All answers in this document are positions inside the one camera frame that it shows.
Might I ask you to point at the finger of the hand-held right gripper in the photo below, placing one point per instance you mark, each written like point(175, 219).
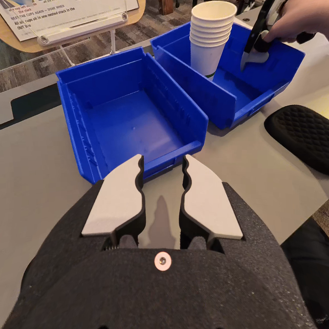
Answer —
point(254, 57)

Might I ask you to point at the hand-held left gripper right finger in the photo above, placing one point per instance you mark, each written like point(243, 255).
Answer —
point(210, 208)

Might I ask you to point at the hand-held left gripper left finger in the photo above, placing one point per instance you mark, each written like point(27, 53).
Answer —
point(115, 205)

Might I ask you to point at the large blue plastic bin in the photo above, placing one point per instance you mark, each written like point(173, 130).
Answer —
point(257, 84)

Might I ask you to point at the stack of nested paper cups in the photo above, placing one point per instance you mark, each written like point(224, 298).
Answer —
point(210, 38)

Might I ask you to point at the narrow blue plastic bin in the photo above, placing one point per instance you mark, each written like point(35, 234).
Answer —
point(128, 120)

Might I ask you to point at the person's right hand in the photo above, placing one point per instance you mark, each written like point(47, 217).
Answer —
point(303, 18)

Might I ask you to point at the black quilted armrest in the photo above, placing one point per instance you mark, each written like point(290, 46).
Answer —
point(300, 133)

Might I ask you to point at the black rectangular table inlay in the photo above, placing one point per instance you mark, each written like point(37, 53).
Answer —
point(33, 102)

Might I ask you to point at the wooden instruction clipboard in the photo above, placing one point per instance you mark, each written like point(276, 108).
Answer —
point(77, 18)

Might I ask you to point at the brown wooden post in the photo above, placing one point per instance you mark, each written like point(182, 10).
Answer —
point(166, 6)

